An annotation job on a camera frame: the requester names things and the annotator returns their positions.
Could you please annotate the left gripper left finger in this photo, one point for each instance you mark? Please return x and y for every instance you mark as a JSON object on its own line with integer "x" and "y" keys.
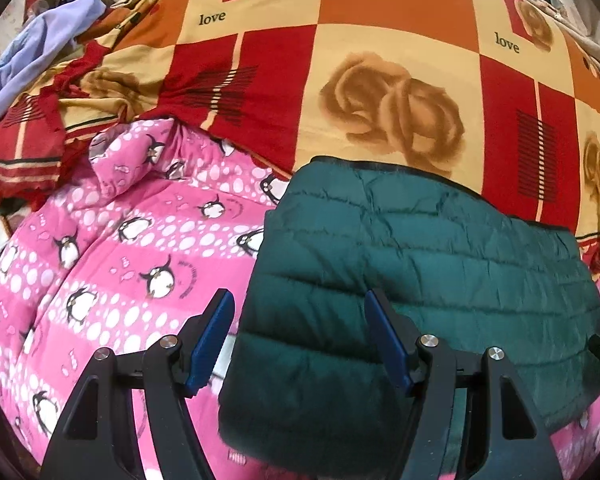
{"x": 95, "y": 436}

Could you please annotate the red rose pattern blanket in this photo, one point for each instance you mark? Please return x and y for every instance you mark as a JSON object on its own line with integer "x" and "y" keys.
{"x": 494, "y": 95}

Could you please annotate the lavender cloth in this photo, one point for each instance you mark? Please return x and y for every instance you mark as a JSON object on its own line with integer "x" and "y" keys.
{"x": 36, "y": 46}

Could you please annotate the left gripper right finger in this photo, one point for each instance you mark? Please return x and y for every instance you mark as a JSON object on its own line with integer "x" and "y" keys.
{"x": 503, "y": 436}

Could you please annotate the dark green puffer jacket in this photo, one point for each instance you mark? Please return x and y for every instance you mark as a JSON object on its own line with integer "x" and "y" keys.
{"x": 306, "y": 390}

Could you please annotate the pink penguin quilt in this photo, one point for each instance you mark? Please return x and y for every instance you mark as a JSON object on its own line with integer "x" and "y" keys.
{"x": 157, "y": 218}

